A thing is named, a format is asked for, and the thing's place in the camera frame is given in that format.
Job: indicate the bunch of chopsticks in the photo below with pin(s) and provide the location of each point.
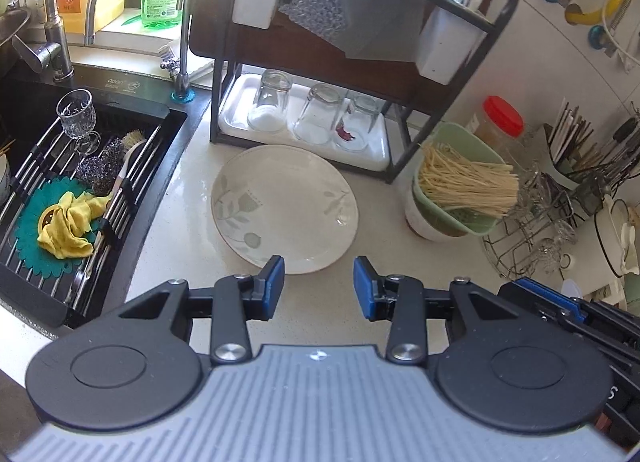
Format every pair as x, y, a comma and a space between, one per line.
575, 132

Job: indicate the crystal cut wine glass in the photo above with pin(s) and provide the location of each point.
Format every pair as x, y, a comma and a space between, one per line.
75, 114

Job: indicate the clear glass goblet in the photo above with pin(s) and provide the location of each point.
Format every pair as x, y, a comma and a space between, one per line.
539, 187
550, 252

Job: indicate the white bowl with red base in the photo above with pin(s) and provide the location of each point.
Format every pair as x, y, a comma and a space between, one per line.
420, 222

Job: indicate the roll-up sink drying rack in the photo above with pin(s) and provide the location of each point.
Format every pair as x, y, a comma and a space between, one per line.
45, 287

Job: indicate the dark brown cutting board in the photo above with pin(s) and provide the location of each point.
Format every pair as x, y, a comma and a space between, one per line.
210, 2

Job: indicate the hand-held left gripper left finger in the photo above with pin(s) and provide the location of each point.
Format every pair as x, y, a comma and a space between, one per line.
273, 288

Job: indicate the green white chopstick holder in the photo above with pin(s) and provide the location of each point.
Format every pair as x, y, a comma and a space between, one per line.
565, 177

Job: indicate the clear drinking glass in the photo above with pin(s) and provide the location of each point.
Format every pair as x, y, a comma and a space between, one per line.
270, 102
317, 114

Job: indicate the leaf pattern white plate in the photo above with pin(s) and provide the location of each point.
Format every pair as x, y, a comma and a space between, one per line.
280, 202

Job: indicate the teal flower shaped mat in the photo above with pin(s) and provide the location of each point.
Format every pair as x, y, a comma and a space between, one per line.
34, 202

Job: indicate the steel wool scrubber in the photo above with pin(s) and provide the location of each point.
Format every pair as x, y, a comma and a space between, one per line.
114, 149
92, 174

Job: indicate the chrome mixer faucet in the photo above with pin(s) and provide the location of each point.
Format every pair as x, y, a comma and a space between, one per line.
52, 2

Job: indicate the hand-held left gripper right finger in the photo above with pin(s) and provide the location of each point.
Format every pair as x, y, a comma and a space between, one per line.
364, 292

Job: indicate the chrome gooseneck faucet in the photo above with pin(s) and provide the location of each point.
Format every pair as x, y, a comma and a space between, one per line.
95, 7

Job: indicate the black kitchen sink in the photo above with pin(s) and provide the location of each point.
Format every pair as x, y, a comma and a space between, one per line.
125, 88

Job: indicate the yellow cleaning cloth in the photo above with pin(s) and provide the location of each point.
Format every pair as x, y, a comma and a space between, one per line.
65, 227

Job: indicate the bundle of dry noodles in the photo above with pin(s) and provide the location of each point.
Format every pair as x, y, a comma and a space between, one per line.
465, 182

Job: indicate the clear glass with red print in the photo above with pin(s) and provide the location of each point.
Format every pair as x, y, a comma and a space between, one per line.
357, 127

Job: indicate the red lid plastic jar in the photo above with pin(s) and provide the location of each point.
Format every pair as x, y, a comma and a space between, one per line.
502, 114

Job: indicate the white soy milk maker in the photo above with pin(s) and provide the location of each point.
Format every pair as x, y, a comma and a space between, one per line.
607, 242

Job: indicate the grey textured cloth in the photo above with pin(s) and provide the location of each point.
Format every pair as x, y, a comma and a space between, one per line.
320, 2

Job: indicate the green plastic colander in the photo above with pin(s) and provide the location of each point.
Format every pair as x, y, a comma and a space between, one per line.
452, 136

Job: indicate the white drip tray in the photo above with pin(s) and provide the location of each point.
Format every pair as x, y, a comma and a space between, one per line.
235, 123

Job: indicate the black metal dish rack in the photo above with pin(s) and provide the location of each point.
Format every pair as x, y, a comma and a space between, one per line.
218, 107

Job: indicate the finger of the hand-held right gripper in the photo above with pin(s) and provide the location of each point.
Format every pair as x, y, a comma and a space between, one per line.
545, 292

